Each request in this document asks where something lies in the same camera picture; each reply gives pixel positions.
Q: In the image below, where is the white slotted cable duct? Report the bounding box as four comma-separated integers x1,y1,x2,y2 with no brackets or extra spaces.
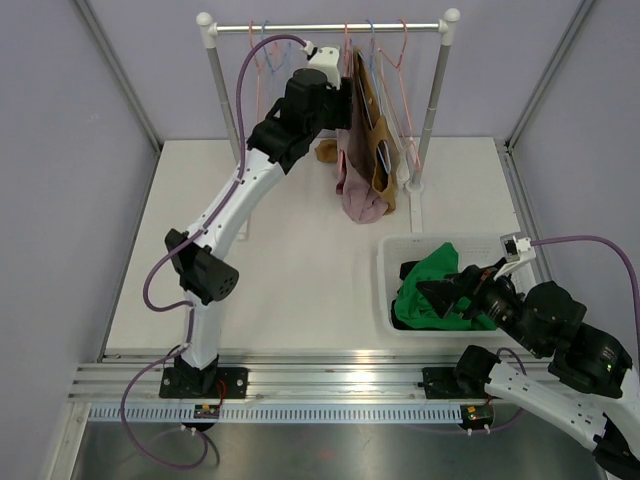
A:
89,402,462,424

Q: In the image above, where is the white laundry basket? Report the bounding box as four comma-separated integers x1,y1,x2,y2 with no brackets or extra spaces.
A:
377,233,507,340

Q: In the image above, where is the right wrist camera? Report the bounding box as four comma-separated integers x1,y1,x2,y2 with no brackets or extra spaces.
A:
495,233,536,278

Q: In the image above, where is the blue hanger of brown top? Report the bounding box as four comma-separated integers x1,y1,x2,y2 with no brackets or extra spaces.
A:
364,19,392,174

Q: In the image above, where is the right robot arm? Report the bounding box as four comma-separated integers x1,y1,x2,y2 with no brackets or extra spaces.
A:
416,263,639,479

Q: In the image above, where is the pink tank top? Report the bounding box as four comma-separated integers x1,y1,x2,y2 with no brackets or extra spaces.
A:
333,47,391,226

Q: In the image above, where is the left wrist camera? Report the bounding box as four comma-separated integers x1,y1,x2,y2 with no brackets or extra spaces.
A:
301,41,341,89

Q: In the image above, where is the pink hanger of white top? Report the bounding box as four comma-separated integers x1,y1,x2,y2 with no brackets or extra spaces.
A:
375,19,422,173

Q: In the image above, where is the aluminium front rail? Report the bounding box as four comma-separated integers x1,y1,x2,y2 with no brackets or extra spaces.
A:
67,349,526,401

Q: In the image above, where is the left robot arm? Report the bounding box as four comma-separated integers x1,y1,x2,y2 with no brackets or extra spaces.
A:
159,66,352,399

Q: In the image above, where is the pink wire hanger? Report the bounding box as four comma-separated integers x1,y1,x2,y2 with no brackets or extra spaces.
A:
249,20,265,119

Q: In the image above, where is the white clothes rack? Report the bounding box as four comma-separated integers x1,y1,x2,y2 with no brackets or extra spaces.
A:
196,8,460,233

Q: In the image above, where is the black tank top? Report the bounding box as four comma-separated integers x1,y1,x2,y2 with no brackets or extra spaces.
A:
390,261,427,331

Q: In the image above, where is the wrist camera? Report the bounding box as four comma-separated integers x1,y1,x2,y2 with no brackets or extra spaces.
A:
495,233,536,278
301,41,341,89

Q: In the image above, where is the white tank top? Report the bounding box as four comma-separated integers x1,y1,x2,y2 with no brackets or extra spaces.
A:
374,49,409,187

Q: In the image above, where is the brown tank top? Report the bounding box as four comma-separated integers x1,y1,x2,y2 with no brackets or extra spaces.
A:
314,47,399,216

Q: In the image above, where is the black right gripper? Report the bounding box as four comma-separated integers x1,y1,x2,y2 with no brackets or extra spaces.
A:
415,255,545,354

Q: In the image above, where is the green tank top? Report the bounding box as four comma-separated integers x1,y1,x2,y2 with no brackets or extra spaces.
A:
403,242,497,331

